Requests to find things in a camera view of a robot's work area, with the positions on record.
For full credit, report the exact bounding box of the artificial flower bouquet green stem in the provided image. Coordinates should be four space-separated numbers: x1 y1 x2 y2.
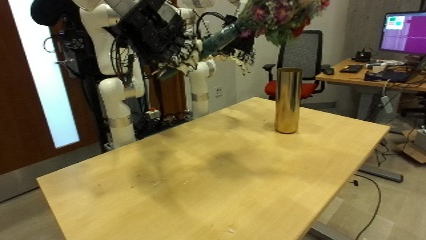
157 0 332 81

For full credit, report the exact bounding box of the tall gold cylinder vase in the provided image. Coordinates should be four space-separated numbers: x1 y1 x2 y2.
273 67 304 135

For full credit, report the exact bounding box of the black office chair red seat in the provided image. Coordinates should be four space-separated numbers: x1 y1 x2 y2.
262 29 332 101

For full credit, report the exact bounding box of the black round cover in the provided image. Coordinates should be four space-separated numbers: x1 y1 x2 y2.
29 0 80 27

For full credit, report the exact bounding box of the wooden office desk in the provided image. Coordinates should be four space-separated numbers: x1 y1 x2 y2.
316 58 426 123

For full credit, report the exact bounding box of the black keyboard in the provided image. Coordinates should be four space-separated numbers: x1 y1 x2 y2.
338 64 365 74

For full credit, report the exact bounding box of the black desk phone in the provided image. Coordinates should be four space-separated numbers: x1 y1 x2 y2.
352 48 373 64

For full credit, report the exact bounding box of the white power strip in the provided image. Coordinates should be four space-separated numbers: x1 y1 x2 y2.
380 94 396 115

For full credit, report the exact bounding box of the computer monitor purple screen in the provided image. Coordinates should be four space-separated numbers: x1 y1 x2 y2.
378 11 426 57

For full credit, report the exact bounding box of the brown door with glass panel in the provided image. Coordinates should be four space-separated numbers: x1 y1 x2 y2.
0 0 105 175

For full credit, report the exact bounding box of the cardboard box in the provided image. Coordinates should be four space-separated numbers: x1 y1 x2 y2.
396 128 426 165

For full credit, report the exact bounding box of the grey table foot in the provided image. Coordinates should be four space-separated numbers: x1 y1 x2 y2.
357 164 405 184

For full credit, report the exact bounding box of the black floor cable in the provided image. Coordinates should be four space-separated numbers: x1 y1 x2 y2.
349 173 384 240

